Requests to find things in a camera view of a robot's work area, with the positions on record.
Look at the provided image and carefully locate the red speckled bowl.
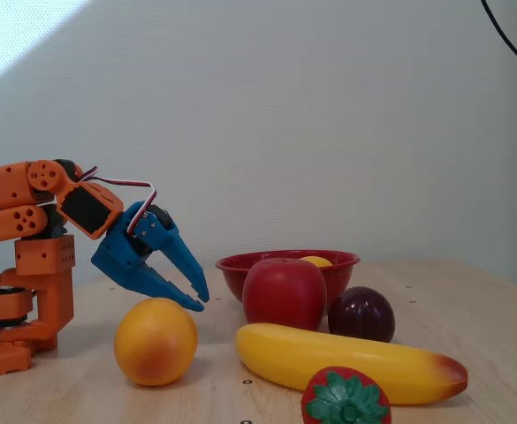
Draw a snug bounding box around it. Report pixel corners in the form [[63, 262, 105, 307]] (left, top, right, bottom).
[[215, 249, 361, 310]]

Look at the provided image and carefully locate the thin black hanging cable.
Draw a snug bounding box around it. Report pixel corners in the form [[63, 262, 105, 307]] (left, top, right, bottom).
[[480, 0, 517, 76]]

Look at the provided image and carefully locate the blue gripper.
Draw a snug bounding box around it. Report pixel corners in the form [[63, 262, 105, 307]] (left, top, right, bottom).
[[90, 201, 210, 313]]

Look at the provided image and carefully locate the yellow plastic banana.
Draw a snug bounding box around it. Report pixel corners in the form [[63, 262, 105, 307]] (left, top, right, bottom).
[[234, 322, 469, 405]]

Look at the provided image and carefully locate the dark purple plastic plum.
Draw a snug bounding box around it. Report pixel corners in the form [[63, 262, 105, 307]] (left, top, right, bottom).
[[327, 285, 396, 344]]

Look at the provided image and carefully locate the red white black servo cable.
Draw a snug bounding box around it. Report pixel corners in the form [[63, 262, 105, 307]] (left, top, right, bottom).
[[79, 165, 158, 235]]

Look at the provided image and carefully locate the yellow plastic lemon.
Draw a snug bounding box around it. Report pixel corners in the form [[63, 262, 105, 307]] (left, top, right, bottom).
[[299, 255, 333, 269]]

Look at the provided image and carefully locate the red plastic strawberry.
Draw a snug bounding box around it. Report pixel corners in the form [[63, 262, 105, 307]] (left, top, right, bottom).
[[300, 366, 392, 424]]

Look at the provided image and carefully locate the red plastic apple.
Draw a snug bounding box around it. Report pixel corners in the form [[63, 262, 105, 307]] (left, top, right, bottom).
[[241, 258, 328, 332]]

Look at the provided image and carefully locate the orange plastic peach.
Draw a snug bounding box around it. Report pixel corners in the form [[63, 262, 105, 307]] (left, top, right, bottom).
[[113, 297, 199, 388]]

